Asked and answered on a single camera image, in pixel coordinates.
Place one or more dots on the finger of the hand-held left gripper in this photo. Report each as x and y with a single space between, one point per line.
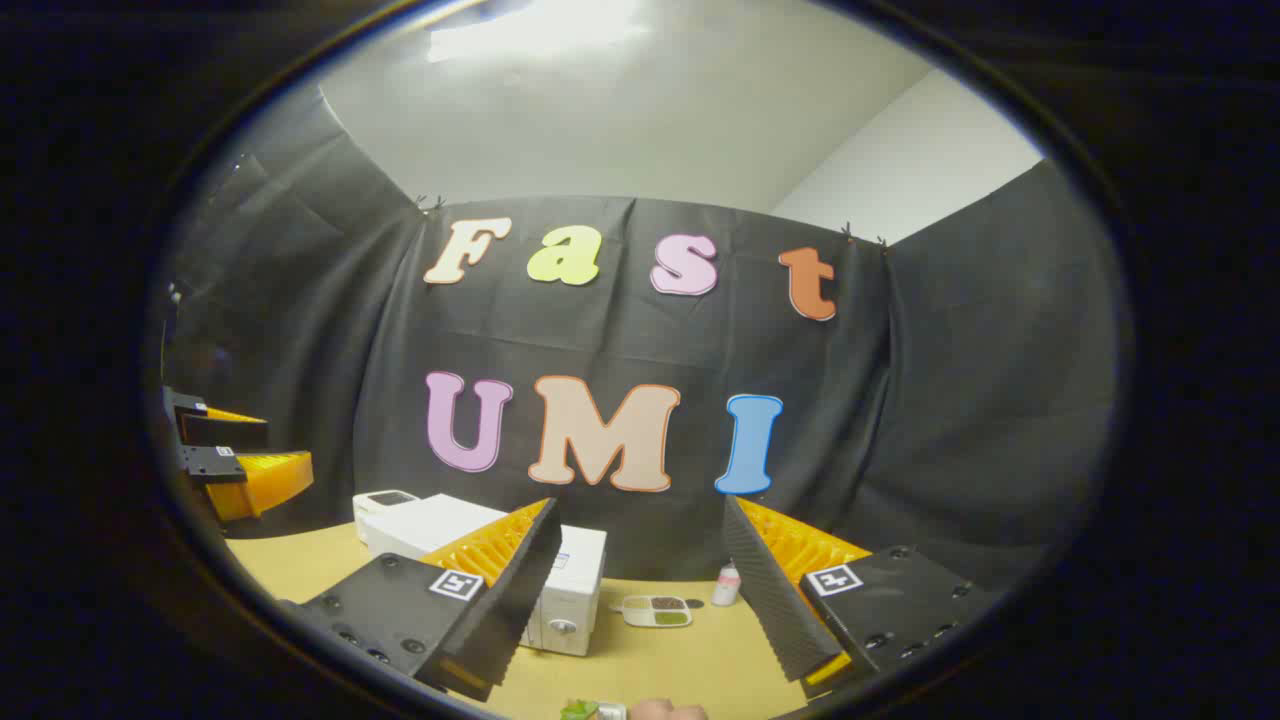
262 485
215 430

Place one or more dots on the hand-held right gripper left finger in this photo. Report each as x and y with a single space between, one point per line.
510 610

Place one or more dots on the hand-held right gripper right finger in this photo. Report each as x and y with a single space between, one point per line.
770 600

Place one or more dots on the white microwave oven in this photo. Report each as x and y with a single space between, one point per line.
575 600

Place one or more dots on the small white pink-label bottle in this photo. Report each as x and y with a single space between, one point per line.
726 588

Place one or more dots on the white divided condiment dish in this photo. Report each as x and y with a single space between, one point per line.
655 611

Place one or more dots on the white toaster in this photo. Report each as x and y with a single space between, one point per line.
385 500

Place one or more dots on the black backdrop cloth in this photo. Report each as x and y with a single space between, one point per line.
620 340

